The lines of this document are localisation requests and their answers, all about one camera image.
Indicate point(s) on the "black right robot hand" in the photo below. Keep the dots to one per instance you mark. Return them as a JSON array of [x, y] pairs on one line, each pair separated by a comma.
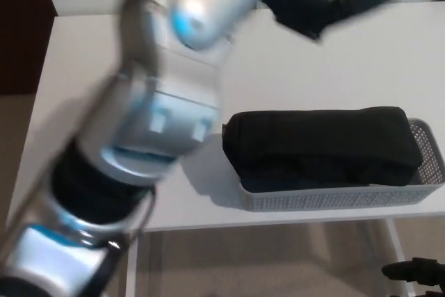
[[417, 276]]

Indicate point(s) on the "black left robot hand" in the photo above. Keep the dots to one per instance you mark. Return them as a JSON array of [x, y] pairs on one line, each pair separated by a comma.
[[302, 5]]

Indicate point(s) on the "black fabric pencil case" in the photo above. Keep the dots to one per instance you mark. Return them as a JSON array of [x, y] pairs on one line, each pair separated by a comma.
[[313, 144]]

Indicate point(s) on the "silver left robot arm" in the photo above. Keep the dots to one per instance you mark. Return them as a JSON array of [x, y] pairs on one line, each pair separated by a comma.
[[180, 109]]

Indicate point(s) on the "grey perforated plastic basket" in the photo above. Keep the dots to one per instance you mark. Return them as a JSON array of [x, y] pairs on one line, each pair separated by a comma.
[[313, 200]]

